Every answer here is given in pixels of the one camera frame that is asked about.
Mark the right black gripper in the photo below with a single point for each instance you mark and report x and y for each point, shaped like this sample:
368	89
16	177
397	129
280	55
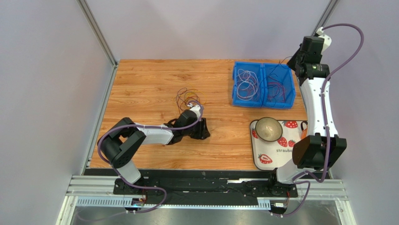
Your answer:
297	57

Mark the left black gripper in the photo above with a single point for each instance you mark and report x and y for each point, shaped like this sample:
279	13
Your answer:
203	132

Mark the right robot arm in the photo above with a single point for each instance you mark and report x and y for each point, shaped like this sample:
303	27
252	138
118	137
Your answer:
321	147

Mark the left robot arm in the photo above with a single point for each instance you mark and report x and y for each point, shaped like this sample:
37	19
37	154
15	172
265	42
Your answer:
118	146

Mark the blue plastic bin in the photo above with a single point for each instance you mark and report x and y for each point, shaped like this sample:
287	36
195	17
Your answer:
263	85

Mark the beige bowl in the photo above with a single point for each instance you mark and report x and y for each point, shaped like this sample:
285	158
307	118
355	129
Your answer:
268	129

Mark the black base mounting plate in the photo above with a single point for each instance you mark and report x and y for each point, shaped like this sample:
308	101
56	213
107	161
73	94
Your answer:
195	187

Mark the orange plastic cup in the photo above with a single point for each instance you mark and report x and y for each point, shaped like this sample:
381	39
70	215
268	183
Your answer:
304	132

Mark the strawberry print tray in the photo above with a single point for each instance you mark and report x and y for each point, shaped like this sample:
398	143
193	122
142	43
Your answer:
270	155

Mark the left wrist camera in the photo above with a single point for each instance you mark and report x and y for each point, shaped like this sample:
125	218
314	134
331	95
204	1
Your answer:
196	108

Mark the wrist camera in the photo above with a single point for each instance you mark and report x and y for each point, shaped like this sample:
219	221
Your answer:
327	40
196	108

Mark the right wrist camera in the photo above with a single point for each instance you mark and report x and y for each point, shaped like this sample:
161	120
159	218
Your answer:
327	40

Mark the right aluminium corner post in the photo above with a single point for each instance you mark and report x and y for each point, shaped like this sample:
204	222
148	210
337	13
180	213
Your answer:
328	11

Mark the aluminium corner post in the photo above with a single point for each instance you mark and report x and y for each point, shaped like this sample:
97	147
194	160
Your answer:
97	31
328	11

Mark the aluminium frame rail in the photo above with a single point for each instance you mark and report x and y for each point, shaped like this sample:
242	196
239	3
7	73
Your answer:
106	191

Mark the left aluminium corner post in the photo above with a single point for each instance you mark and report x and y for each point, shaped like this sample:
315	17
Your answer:
97	31

